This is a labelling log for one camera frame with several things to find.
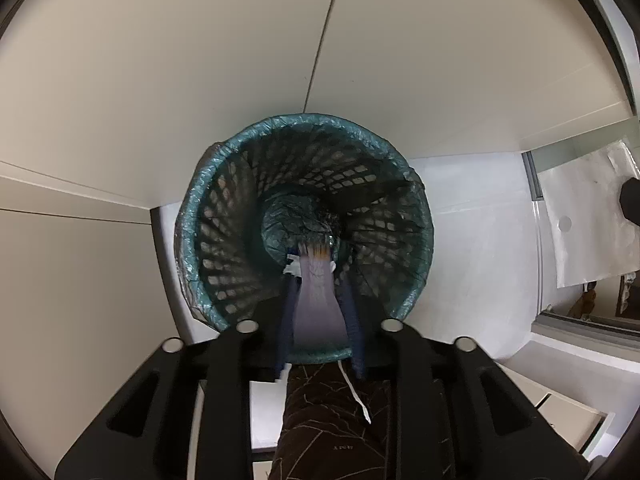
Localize purple snack packet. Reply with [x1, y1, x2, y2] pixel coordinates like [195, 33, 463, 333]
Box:
[290, 242, 353, 356]

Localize white drawstring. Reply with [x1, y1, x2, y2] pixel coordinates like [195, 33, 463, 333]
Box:
[337, 360, 374, 424]

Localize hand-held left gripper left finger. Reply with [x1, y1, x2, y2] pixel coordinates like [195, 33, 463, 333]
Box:
[54, 259, 302, 480]

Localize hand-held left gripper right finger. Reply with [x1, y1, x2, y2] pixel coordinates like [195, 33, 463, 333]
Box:
[333, 261, 592, 480]

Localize person's brown patterned trouser leg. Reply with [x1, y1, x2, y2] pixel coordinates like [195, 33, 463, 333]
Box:
[270, 360, 396, 480]

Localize black mesh trash basket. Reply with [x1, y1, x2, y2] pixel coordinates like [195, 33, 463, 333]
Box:
[172, 112, 436, 363]

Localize white base cabinet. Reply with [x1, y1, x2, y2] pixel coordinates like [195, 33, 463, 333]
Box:
[0, 0, 638, 466]

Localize clear plastic zip bag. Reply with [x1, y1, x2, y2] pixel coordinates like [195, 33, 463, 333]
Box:
[537, 139, 640, 288]

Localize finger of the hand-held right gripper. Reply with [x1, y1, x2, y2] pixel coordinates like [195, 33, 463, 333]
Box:
[619, 177, 640, 224]

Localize teal plastic bin liner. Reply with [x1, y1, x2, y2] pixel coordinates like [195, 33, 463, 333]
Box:
[172, 112, 436, 363]

